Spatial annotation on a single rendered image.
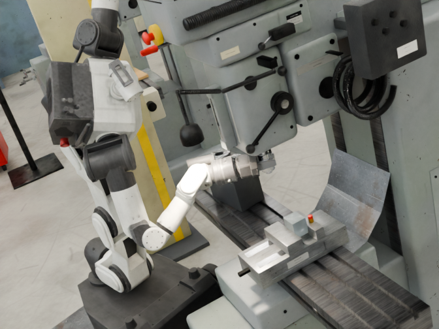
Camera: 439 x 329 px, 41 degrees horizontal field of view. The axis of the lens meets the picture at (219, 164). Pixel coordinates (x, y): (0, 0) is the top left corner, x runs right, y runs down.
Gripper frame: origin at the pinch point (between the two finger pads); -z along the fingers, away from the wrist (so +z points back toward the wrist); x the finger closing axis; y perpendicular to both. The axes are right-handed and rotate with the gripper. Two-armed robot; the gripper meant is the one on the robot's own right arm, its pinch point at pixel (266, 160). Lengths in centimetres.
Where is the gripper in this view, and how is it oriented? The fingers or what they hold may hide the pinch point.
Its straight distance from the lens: 198.6
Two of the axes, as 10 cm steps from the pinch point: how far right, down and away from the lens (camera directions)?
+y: 2.5, 8.6, 4.3
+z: -9.7, 2.4, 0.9
